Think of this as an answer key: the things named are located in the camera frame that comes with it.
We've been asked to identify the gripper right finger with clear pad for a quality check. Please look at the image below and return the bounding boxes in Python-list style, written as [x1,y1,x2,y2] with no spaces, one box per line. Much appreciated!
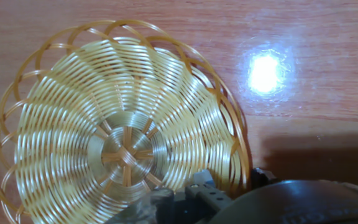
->
[250,167,278,189]

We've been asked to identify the gripper left finger with clear pad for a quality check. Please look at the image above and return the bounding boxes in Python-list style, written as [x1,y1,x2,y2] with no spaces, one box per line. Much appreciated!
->
[174,169,234,224]

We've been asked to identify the yellow woven wicker dish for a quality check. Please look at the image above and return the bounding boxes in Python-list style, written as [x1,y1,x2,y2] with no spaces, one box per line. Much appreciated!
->
[0,19,250,224]

